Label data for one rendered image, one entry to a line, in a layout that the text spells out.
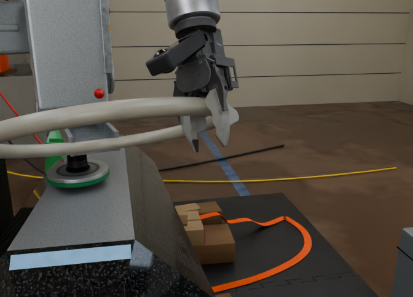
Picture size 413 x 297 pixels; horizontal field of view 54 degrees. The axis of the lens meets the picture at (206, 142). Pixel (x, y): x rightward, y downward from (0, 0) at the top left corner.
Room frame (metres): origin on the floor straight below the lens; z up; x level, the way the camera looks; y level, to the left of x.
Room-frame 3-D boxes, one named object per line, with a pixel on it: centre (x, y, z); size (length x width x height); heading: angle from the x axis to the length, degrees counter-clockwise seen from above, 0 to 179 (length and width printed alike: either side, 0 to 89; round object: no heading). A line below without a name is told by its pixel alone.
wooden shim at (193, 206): (2.52, 0.17, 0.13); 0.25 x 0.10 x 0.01; 113
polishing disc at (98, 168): (1.37, 0.46, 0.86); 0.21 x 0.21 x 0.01
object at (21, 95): (4.47, 2.01, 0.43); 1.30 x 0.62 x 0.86; 11
